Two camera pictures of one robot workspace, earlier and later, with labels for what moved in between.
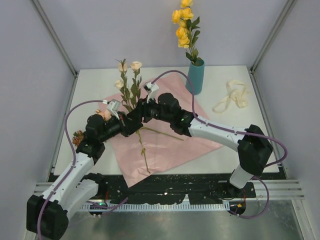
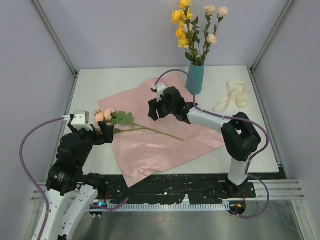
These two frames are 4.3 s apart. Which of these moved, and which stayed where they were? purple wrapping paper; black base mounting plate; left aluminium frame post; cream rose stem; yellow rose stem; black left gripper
Moved: black left gripper; cream rose stem
Stayed: left aluminium frame post; purple wrapping paper; black base mounting plate; yellow rose stem
